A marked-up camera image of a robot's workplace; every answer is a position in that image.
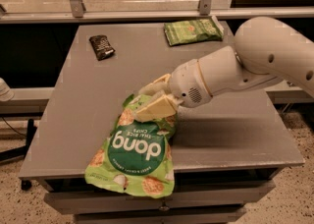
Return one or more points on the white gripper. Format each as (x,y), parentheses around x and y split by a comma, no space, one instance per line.
(186,83)

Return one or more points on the green jalapeno chip bag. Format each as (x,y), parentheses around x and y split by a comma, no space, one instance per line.
(192,31)

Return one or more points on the green dang rice chip bag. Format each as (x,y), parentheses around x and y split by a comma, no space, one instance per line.
(136,158)

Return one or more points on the small black snack bag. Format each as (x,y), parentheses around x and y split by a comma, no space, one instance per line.
(101,47)

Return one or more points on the black stand with caster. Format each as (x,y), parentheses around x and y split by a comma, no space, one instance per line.
(21,151)

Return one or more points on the grey cabinet drawer unit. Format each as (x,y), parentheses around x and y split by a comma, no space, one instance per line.
(199,198)

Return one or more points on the white object at left edge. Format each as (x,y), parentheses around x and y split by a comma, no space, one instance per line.
(6,93)

